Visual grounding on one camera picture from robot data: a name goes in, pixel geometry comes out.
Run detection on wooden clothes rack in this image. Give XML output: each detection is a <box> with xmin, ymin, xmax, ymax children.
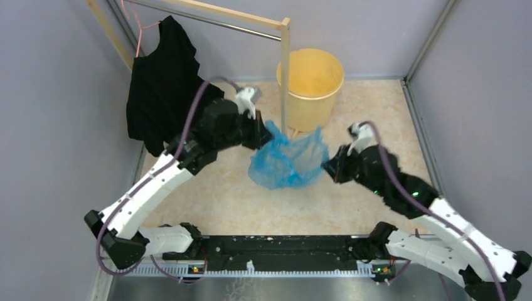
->
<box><xmin>85</xmin><ymin>0</ymin><xmax>290</xmax><ymax>134</ymax></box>

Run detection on yellow plastic trash bin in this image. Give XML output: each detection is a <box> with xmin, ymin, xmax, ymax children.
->
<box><xmin>276</xmin><ymin>48</ymin><xmax>344</xmax><ymax>132</ymax></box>

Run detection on black hanging shirt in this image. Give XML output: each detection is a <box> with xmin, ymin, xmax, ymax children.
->
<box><xmin>126</xmin><ymin>16</ymin><xmax>204</xmax><ymax>157</ymax></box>

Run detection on white slotted cable duct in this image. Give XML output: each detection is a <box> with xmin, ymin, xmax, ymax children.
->
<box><xmin>128</xmin><ymin>261</ymin><xmax>375</xmax><ymax>278</ymax></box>

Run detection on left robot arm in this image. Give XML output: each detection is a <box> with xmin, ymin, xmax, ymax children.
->
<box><xmin>84</xmin><ymin>98</ymin><xmax>273</xmax><ymax>270</ymax></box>

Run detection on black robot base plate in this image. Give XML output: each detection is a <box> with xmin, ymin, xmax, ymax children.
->
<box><xmin>162</xmin><ymin>233</ymin><xmax>410</xmax><ymax>273</ymax></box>

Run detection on pink clothes hanger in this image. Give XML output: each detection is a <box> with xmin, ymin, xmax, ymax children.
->
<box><xmin>120</xmin><ymin>0</ymin><xmax>161</xmax><ymax>58</ymax></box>

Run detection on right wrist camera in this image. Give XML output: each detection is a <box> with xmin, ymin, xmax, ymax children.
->
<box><xmin>347</xmin><ymin>122</ymin><xmax>374</xmax><ymax>156</ymax></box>

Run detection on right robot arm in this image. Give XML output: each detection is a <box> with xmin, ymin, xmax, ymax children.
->
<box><xmin>322</xmin><ymin>145</ymin><xmax>531</xmax><ymax>300</ymax></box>

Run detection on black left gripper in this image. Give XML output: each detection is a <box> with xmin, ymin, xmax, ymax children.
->
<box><xmin>215</xmin><ymin>107</ymin><xmax>275</xmax><ymax>151</ymax></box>

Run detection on blue plastic trash bag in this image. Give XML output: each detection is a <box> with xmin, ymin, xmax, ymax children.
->
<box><xmin>248</xmin><ymin>120</ymin><xmax>330</xmax><ymax>190</ymax></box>

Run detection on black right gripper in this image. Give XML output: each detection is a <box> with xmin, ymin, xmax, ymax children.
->
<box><xmin>321</xmin><ymin>142</ymin><xmax>387</xmax><ymax>198</ymax></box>

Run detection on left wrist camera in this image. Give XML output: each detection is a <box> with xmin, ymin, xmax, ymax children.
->
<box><xmin>235</xmin><ymin>86</ymin><xmax>261</xmax><ymax>120</ymax></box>

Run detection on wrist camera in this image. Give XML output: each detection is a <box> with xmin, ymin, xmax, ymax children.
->
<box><xmin>235</xmin><ymin>86</ymin><xmax>261</xmax><ymax>120</ymax></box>
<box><xmin>347</xmin><ymin>122</ymin><xmax>374</xmax><ymax>156</ymax></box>

